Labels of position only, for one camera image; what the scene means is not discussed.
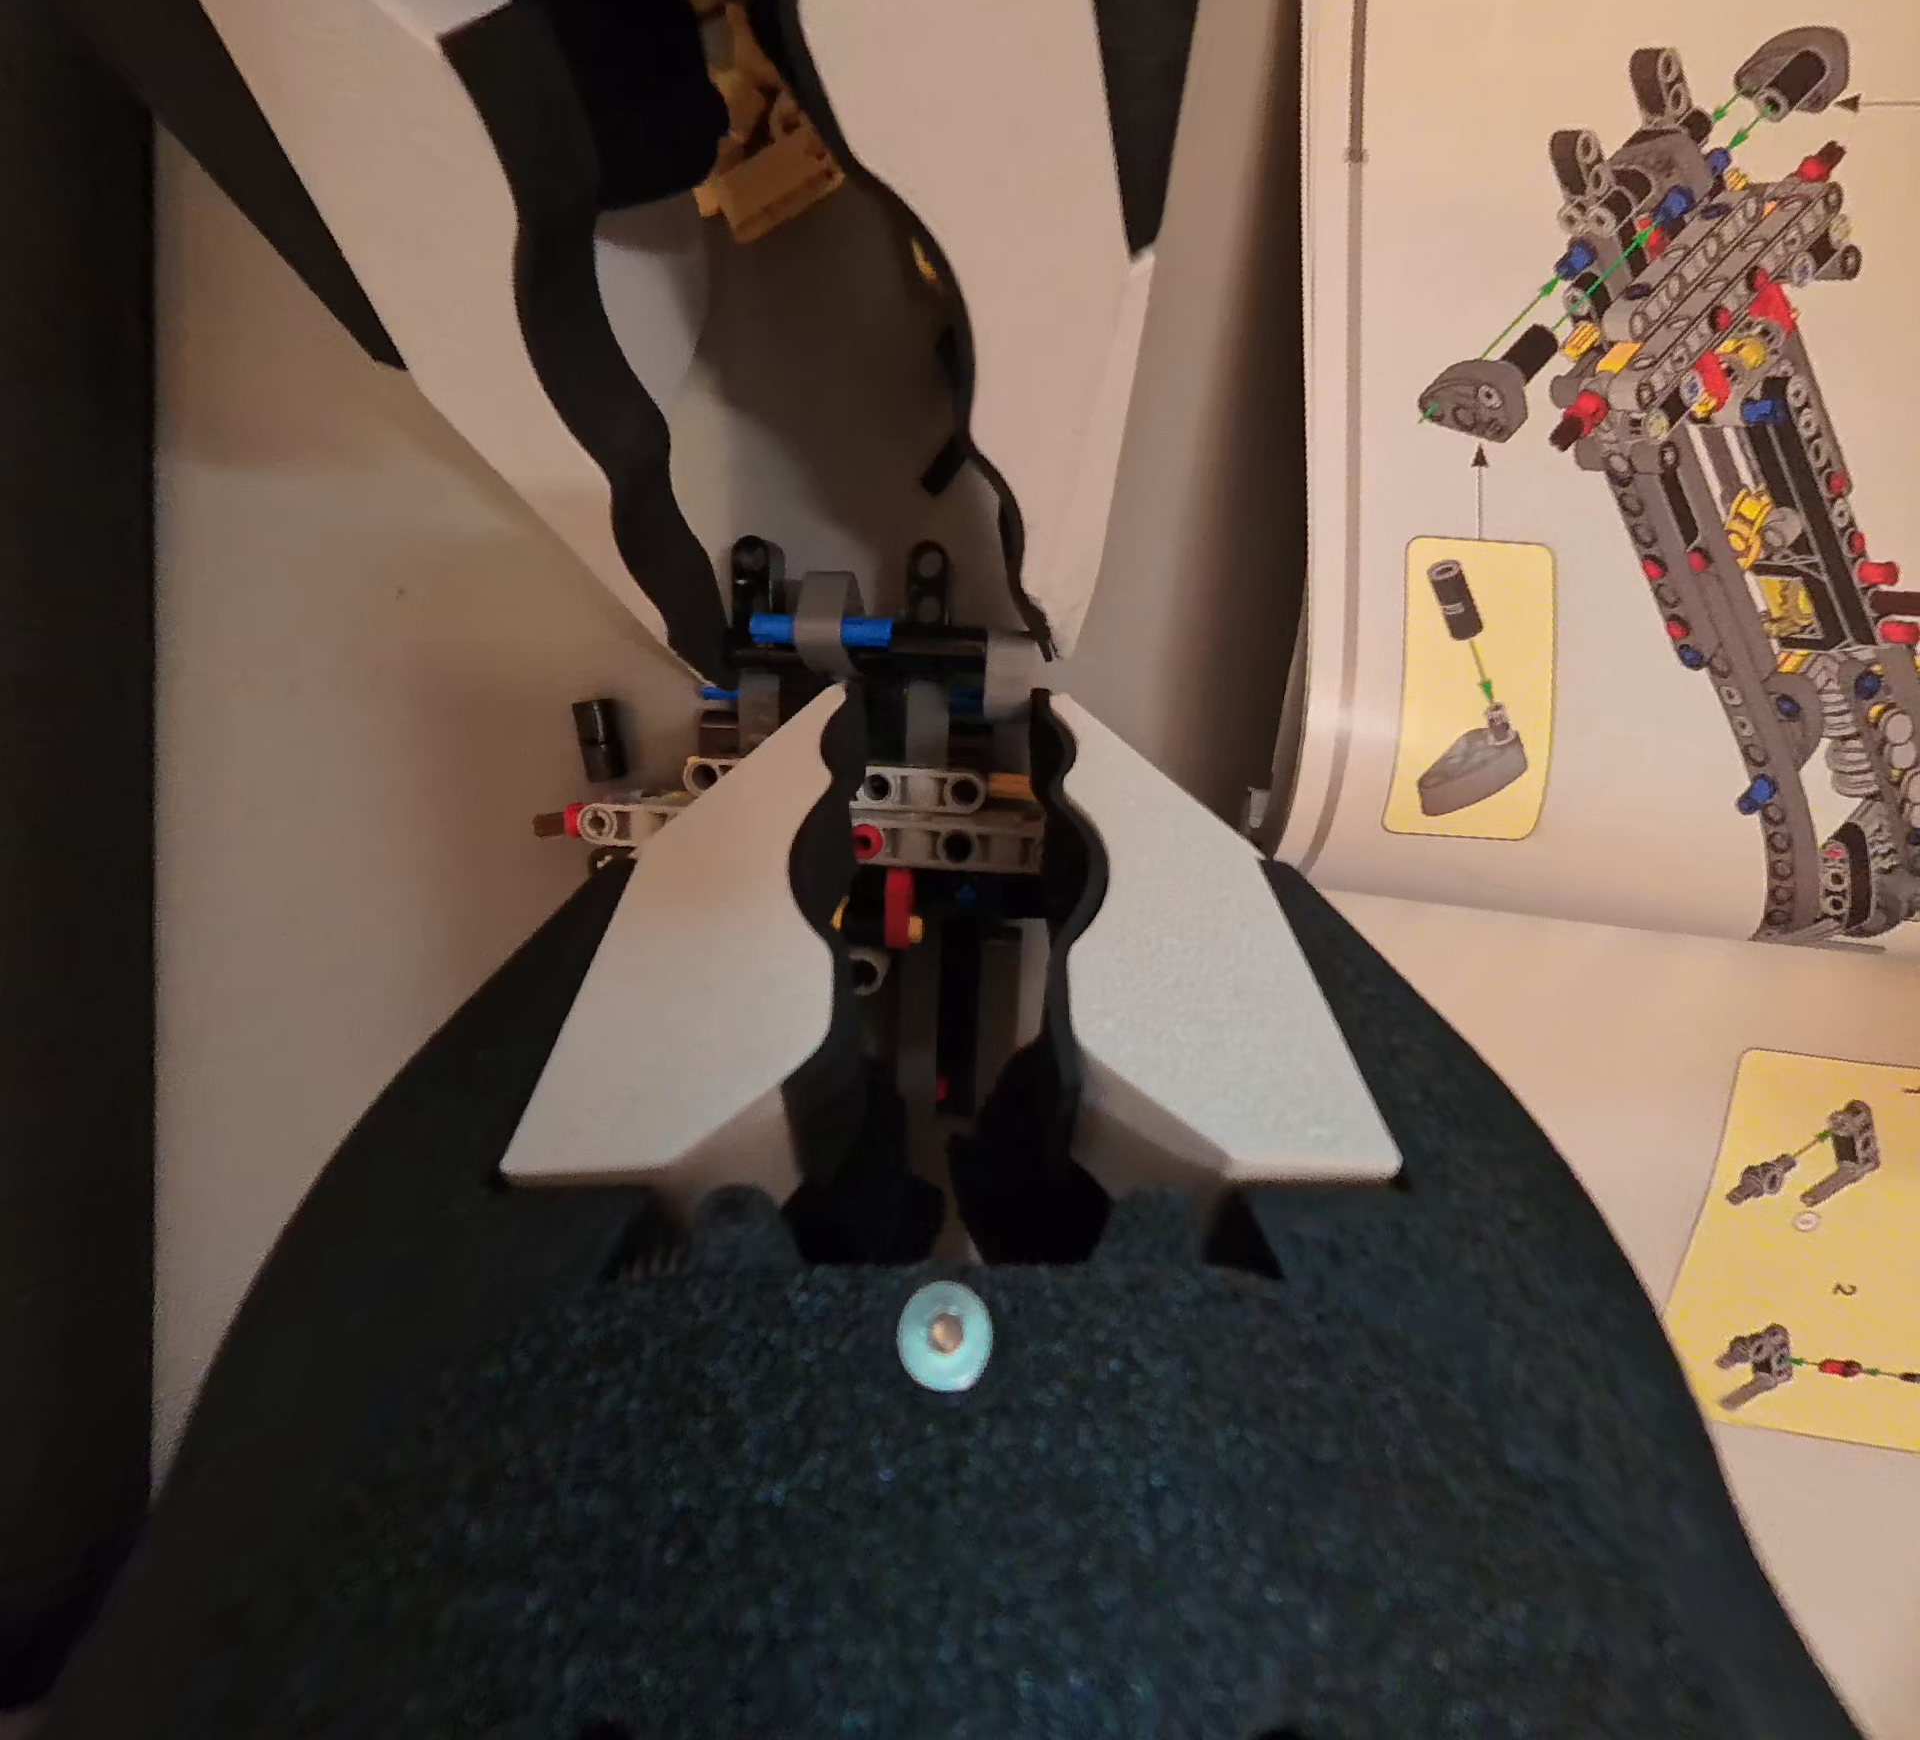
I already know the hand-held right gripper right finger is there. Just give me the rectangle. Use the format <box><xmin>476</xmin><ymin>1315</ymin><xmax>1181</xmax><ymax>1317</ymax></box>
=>
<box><xmin>958</xmin><ymin>696</ymin><xmax>1407</xmax><ymax>1267</ymax></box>

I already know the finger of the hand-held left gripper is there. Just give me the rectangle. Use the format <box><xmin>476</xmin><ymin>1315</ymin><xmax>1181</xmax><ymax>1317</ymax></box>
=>
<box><xmin>155</xmin><ymin>0</ymin><xmax>739</xmax><ymax>696</ymax></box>
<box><xmin>795</xmin><ymin>0</ymin><xmax>1157</xmax><ymax>661</ymax></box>

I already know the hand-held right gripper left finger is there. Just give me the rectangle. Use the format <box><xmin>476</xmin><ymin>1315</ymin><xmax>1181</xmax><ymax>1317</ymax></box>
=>
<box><xmin>500</xmin><ymin>683</ymin><xmax>942</xmax><ymax>1267</ymax></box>

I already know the grey lego car chassis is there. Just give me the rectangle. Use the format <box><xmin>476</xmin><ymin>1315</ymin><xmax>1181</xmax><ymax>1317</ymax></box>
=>
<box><xmin>530</xmin><ymin>536</ymin><xmax>1058</xmax><ymax>1127</ymax></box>

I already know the pile of yellow lego pieces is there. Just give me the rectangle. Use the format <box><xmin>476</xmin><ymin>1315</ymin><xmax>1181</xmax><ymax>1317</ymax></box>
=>
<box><xmin>683</xmin><ymin>0</ymin><xmax>849</xmax><ymax>247</ymax></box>

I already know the lego instruction booklet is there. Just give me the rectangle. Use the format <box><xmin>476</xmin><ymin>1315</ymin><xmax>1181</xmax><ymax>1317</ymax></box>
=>
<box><xmin>1242</xmin><ymin>0</ymin><xmax>1920</xmax><ymax>1740</ymax></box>

